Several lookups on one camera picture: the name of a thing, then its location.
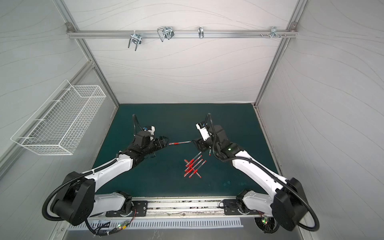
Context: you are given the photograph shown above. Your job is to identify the red pen in pile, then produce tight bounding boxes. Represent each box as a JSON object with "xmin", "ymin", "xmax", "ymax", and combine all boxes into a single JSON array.
[
  {"xmin": 189, "ymin": 161, "xmax": 207, "ymax": 178},
  {"xmin": 186, "ymin": 152, "xmax": 202, "ymax": 167},
  {"xmin": 184, "ymin": 159, "xmax": 203, "ymax": 177},
  {"xmin": 185, "ymin": 155, "xmax": 202, "ymax": 172}
]

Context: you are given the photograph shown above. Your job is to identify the metal u-bolt clamp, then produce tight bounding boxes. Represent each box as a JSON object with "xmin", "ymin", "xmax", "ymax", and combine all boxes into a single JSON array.
[
  {"xmin": 157, "ymin": 26, "xmax": 175, "ymax": 42},
  {"xmin": 128, "ymin": 32, "xmax": 142, "ymax": 51}
]

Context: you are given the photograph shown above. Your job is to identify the green table mat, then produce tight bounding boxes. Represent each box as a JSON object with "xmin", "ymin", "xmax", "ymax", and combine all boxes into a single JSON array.
[{"xmin": 95, "ymin": 104, "xmax": 276, "ymax": 197}]

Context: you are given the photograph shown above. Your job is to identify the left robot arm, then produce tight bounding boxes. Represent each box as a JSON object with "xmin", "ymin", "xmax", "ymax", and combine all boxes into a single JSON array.
[{"xmin": 42, "ymin": 131, "xmax": 169, "ymax": 226}]

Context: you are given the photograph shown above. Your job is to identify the metal bracket clamp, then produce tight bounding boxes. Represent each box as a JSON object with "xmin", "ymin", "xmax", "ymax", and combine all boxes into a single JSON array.
[{"xmin": 198, "ymin": 27, "xmax": 204, "ymax": 39}]

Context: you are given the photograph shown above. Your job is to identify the cable bundle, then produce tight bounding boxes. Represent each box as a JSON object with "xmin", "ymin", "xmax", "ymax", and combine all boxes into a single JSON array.
[
  {"xmin": 85, "ymin": 206, "xmax": 139, "ymax": 237},
  {"xmin": 254, "ymin": 214, "xmax": 281, "ymax": 234}
]

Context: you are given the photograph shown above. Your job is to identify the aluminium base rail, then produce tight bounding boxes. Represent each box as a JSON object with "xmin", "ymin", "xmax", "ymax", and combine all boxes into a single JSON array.
[{"xmin": 59, "ymin": 196, "xmax": 301, "ymax": 221}]

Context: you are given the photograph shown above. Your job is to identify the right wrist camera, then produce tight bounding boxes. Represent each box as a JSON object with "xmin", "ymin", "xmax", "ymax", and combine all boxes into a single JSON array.
[{"xmin": 196, "ymin": 122, "xmax": 211, "ymax": 141}]

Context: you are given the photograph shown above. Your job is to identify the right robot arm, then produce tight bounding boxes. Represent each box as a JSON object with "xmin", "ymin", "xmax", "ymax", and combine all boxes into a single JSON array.
[{"xmin": 193, "ymin": 122, "xmax": 320, "ymax": 232}]

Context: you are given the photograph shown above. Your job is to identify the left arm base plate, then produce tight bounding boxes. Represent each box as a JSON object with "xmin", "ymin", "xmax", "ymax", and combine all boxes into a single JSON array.
[{"xmin": 106, "ymin": 201, "xmax": 148, "ymax": 218}]

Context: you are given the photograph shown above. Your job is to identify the white slotted cable duct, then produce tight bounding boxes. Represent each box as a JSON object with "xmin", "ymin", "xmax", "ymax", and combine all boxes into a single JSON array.
[{"xmin": 68, "ymin": 218, "xmax": 244, "ymax": 231}]

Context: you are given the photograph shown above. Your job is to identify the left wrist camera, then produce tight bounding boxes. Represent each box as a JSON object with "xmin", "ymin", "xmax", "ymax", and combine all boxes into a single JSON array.
[{"xmin": 143, "ymin": 126, "xmax": 155, "ymax": 135}]

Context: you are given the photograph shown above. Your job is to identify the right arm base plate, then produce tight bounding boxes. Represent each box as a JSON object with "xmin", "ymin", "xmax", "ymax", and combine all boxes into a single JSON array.
[{"xmin": 219, "ymin": 199, "xmax": 265, "ymax": 216}]

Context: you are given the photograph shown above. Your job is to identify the white wire basket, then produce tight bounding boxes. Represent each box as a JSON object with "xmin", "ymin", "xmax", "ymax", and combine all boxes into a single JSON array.
[{"xmin": 11, "ymin": 80, "xmax": 106, "ymax": 156}]

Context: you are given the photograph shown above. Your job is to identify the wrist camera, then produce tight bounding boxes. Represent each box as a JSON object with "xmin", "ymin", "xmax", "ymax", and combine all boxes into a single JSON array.
[
  {"xmin": 143, "ymin": 126, "xmax": 155, "ymax": 135},
  {"xmin": 196, "ymin": 122, "xmax": 211, "ymax": 141}
]

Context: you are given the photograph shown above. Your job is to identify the aluminium cross rail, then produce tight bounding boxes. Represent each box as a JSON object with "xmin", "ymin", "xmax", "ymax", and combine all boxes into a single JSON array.
[{"xmin": 67, "ymin": 29, "xmax": 299, "ymax": 39}]

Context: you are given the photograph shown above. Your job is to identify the right cable bundle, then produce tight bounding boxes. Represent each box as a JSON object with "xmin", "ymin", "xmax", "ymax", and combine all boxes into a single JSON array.
[{"xmin": 254, "ymin": 214, "xmax": 281, "ymax": 234}]

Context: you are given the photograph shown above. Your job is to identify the left cable bundle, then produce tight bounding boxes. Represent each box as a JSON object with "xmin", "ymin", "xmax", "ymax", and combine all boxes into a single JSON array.
[{"xmin": 85, "ymin": 206, "xmax": 139, "ymax": 237}]

